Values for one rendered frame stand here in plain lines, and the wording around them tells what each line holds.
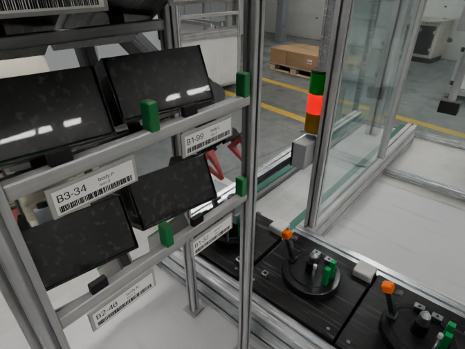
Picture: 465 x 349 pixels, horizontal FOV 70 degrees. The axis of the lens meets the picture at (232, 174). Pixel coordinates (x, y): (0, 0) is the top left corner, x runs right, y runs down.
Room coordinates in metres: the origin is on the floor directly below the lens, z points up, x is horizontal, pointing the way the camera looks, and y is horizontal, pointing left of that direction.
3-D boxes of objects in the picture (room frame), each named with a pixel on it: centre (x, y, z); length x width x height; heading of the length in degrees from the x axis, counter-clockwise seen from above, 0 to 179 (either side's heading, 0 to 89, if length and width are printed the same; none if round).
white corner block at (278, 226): (0.75, -0.14, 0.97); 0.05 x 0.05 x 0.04; 49
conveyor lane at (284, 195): (0.95, -0.21, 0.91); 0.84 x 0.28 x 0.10; 139
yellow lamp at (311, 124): (0.81, -0.21, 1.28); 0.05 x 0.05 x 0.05
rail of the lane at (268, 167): (1.05, -0.06, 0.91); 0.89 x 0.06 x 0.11; 139
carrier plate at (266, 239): (0.74, 0.00, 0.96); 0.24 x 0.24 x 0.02; 49
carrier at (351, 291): (0.57, -0.19, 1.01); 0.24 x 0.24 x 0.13; 49
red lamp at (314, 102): (0.81, -0.21, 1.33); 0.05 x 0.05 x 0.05
